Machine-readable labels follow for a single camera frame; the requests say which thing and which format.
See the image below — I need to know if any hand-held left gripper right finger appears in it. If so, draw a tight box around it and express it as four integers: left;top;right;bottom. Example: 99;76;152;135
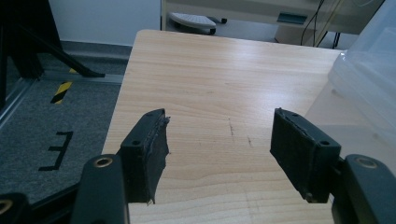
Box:
269;107;343;204

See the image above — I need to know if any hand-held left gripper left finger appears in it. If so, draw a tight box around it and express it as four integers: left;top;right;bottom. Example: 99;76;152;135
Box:
119;107;171;206

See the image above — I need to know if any clear plastic storage box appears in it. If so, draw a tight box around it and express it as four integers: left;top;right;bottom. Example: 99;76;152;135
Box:
304;0;396;175

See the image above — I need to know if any yellow black floor tape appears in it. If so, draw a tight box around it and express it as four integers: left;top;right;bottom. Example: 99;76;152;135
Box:
49;81;73;105

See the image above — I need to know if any black metal stand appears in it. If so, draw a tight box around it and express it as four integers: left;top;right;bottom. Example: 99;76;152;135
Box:
0;22;106;110

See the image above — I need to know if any grey footrest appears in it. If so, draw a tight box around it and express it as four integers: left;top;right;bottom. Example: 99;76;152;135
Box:
168;12;228;35

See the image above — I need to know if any light wooden desk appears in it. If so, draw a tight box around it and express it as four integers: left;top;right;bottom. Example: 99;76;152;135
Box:
161;0;387;48

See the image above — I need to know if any black curtain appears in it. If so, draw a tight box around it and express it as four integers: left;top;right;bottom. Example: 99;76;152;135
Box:
0;0;62;78

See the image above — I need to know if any black hanging cable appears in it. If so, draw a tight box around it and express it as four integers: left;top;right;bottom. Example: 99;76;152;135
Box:
300;0;342;49

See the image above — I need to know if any aluminium floor rail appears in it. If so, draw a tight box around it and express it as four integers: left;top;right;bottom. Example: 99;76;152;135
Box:
0;77;34;125

